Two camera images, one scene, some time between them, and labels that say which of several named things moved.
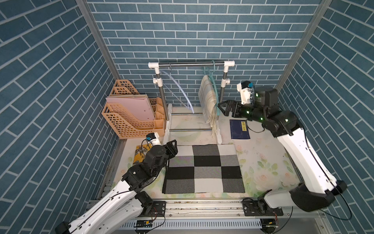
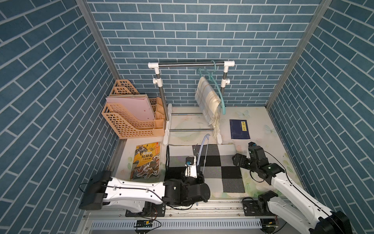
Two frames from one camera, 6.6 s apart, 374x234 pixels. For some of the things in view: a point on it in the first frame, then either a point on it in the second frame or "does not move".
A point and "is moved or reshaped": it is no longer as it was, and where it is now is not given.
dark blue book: (239, 129) does not move
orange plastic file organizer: (124, 125) does not move
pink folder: (138, 107) does not move
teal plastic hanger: (210, 73) is moved or reshaped
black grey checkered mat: (203, 169) does not move
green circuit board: (144, 224) does not move
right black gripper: (233, 105) → (240, 163)
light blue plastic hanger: (172, 76) → (200, 150)
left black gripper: (170, 150) → (199, 177)
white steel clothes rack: (168, 115) does not move
